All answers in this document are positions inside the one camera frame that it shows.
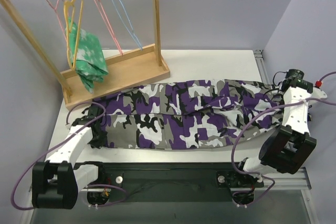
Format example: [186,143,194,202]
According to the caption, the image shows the blue wire hanger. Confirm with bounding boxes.
[110,0,143,51]

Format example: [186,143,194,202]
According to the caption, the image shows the pink wire hanger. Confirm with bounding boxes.
[93,0,123,56]
[45,0,66,40]

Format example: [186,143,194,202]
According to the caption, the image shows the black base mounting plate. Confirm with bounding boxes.
[85,163,264,206]

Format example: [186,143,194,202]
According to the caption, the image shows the right pink wire hanger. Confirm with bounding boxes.
[93,0,123,56]

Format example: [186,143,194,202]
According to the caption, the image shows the yellow plastic hanger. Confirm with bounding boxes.
[62,0,86,70]

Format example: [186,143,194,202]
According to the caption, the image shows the purple camouflage trousers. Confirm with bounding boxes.
[97,79,281,150]

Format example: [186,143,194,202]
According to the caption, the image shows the wooden clothes rack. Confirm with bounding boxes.
[1,0,170,109]

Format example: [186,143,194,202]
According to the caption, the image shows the left pink wire hanger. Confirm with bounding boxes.
[45,0,66,40]

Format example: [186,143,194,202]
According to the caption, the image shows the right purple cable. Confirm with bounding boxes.
[230,70,336,208]

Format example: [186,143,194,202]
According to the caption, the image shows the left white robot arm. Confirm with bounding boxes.
[32,102,107,209]

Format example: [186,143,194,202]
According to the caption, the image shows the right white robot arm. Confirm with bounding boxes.
[233,81,317,186]

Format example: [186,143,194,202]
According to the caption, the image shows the aluminium frame rail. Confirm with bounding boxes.
[20,49,316,224]

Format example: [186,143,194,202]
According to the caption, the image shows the green patterned garment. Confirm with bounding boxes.
[66,17,109,94]

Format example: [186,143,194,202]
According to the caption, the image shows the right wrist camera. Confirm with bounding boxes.
[280,69,313,93]

